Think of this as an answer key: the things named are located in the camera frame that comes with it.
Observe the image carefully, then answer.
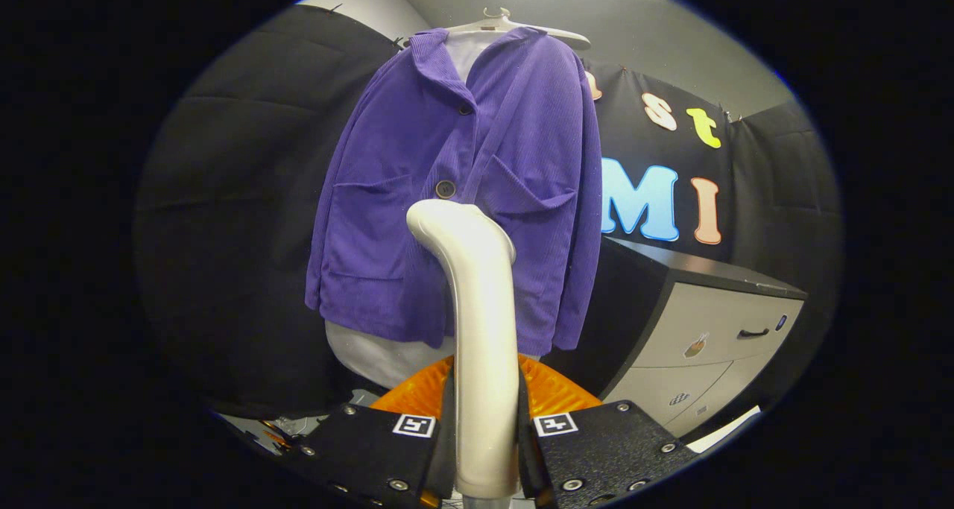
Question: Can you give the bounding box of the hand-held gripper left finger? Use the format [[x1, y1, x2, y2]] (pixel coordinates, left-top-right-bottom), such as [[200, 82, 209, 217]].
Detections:
[[298, 356, 457, 509]]

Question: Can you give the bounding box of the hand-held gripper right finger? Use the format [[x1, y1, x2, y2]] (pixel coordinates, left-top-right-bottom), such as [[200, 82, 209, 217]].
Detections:
[[518, 354, 698, 509]]

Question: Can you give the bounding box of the white garment steamer head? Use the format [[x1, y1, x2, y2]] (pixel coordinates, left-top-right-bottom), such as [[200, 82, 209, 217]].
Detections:
[[406, 200, 522, 501]]

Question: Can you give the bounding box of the purple corduroy jacket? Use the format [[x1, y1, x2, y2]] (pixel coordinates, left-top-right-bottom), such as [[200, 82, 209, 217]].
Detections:
[[304, 26, 604, 357]]

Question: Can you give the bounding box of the white padded garment form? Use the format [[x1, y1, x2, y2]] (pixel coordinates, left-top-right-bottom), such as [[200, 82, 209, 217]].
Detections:
[[324, 31, 541, 391]]

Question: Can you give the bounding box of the white clothes hanger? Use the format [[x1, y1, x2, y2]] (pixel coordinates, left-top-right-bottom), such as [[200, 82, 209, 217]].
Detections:
[[446, 6, 592, 50]]

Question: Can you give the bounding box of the white paper sheet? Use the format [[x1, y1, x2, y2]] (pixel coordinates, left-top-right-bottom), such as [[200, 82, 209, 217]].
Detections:
[[686, 406, 762, 454]]

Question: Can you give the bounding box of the grey cabinet with black top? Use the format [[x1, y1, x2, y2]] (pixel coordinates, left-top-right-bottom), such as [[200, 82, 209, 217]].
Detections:
[[540, 237, 809, 439]]

